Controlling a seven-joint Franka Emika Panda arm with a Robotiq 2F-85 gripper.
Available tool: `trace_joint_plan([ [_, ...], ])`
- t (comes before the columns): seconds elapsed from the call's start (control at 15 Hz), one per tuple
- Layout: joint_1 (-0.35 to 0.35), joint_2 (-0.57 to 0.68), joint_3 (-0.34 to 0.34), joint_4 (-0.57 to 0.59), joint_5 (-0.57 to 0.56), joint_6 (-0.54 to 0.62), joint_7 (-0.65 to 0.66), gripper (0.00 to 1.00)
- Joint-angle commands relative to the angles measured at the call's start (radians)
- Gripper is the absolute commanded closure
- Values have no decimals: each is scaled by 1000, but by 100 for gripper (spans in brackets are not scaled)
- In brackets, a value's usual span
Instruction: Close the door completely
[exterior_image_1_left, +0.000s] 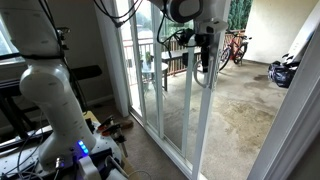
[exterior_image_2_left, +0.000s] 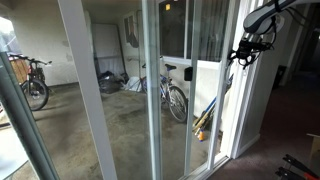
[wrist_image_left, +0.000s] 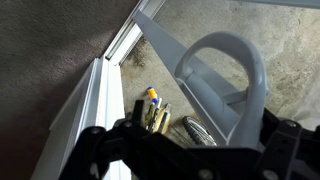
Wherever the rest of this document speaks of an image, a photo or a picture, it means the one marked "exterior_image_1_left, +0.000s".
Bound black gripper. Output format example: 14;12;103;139
195;33;214;73

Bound white door handle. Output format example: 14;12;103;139
193;58;211;89

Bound white sliding glass door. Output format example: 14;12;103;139
151;0;231;180

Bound fixed glass door panel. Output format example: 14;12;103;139
128;0;166;141

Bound wooden balcony railing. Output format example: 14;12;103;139
122;29;247;78

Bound dark patio table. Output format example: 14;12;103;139
160;47;203;92

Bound red bicycle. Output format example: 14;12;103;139
218;30;253;72

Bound round glass patio table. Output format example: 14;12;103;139
139;61;170;98

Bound potted plant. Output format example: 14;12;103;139
144;51;154;64

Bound green tree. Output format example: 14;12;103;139
228;0;254;31

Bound black garbage bag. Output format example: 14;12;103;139
267;60;298;89

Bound white surfboard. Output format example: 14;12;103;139
286;4;320;64

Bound red black bar clamp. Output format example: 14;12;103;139
101;123;129;158
98;114;116;131

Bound white plastic device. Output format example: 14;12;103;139
77;154;129;180

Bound indoor window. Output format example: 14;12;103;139
0;13;26;66

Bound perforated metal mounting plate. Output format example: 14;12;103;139
0;113;134;180

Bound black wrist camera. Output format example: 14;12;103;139
171;28;196;48

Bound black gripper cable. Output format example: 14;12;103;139
155;0;196;61

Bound white window frame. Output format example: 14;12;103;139
94;0;320;180

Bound black hanging cable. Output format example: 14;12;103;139
93;0;144;28

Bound white cable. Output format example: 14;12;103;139
128;169;153;180

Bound gray cable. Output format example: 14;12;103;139
13;126;46;180

